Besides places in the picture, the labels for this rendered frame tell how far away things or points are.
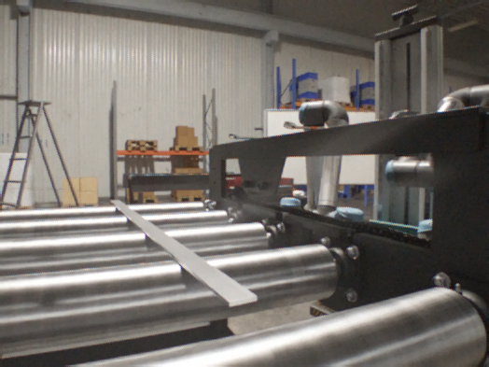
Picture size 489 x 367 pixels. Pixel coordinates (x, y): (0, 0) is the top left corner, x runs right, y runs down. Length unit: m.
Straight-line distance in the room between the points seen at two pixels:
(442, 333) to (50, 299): 0.52
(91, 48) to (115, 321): 10.99
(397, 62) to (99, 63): 9.99
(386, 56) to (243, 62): 10.57
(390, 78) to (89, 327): 1.77
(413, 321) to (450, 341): 0.05
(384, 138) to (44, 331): 0.64
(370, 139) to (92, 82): 10.66
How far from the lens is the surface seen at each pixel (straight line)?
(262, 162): 1.10
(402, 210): 1.92
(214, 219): 1.20
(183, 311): 0.59
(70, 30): 11.58
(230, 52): 12.28
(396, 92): 1.97
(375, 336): 0.40
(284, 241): 0.97
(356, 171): 5.84
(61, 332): 0.58
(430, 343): 0.45
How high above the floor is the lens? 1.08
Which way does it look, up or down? 3 degrees down
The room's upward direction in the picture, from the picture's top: straight up
